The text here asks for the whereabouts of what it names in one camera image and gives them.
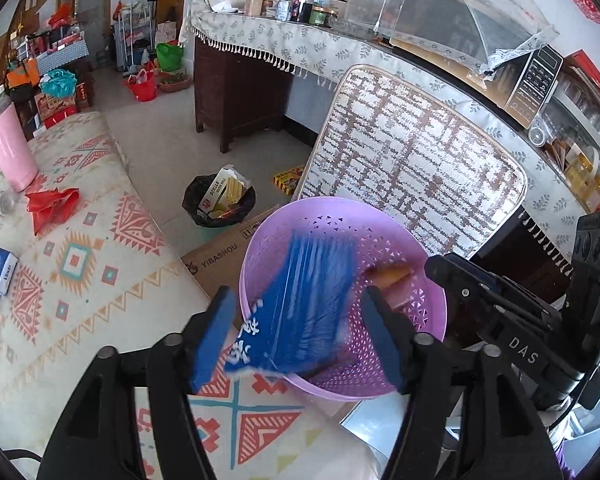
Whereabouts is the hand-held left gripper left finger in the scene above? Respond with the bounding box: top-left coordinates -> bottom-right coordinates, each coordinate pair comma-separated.
35,285 -> 239,480

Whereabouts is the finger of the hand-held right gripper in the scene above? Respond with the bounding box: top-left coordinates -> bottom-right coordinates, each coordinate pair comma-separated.
470,267 -> 572,313
424,254 -> 561,334

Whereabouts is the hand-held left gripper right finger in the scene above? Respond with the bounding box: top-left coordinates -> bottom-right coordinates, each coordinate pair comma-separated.
362,286 -> 566,480

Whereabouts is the purple plastic basket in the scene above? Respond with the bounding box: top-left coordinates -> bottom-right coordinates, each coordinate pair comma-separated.
239,197 -> 449,401

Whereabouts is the blue snack packet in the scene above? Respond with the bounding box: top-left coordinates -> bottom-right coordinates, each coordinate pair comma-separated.
223,230 -> 359,379

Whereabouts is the trash bin with black liner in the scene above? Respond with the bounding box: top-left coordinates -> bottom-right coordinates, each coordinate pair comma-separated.
182,174 -> 257,229

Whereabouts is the orange brown box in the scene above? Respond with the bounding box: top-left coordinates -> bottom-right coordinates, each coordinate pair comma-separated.
362,262 -> 414,311

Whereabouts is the brown cardboard box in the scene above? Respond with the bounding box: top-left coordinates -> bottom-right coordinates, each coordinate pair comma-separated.
181,204 -> 282,307

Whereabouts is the patterned chair back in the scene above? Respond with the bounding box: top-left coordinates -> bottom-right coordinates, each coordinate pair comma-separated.
292,64 -> 529,267

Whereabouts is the yellow and white box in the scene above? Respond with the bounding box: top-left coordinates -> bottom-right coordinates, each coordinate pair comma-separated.
200,166 -> 254,216

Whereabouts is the yellow packet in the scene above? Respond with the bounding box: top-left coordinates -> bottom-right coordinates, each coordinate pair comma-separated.
272,165 -> 307,196

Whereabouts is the silver microwave oven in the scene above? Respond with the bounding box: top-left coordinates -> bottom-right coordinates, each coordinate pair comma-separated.
485,42 -> 564,129

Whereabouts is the red plastic bag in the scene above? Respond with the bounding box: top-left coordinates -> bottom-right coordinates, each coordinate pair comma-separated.
25,187 -> 81,236

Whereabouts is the dark wooden sideboard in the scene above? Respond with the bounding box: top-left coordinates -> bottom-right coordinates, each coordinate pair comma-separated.
194,37 -> 322,154

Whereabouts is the shallow vegetable basket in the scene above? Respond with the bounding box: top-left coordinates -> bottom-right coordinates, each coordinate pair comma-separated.
157,74 -> 192,94

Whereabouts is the red bucket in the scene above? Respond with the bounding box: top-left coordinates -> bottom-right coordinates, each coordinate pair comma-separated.
125,67 -> 159,103

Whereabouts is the mesh food cover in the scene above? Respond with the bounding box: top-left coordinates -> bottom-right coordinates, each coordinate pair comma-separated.
342,0 -> 561,77

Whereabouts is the pink thermos flask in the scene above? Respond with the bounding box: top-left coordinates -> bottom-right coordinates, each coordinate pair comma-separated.
0,91 -> 39,194

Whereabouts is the green shopping bag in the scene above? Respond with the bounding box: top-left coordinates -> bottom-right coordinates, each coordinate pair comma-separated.
155,42 -> 185,74

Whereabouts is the wooden sideboard with cloth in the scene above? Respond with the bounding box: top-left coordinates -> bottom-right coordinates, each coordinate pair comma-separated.
187,0 -> 600,241

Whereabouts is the teal mesh bag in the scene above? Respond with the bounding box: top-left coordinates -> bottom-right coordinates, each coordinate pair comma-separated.
40,69 -> 79,99

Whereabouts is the metal storage rack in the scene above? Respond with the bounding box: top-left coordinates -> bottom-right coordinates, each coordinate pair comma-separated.
111,2 -> 156,74

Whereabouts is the table with checkered cloth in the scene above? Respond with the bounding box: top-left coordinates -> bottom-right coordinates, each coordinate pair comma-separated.
35,37 -> 91,77

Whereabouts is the grey door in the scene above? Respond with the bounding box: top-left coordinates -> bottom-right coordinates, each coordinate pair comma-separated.
57,0 -> 114,57

